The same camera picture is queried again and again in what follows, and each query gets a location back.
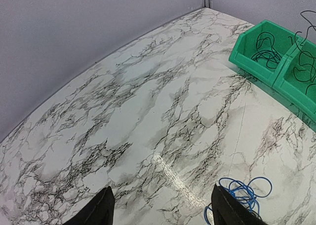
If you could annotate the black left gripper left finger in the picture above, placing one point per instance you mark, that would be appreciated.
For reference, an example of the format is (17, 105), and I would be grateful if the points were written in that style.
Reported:
(98, 211)

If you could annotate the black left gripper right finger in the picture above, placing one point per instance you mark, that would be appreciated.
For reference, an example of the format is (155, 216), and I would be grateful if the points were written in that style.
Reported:
(228, 211)

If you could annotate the green three-compartment plastic bin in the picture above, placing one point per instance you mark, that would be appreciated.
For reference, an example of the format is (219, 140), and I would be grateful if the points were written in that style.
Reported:
(282, 60)

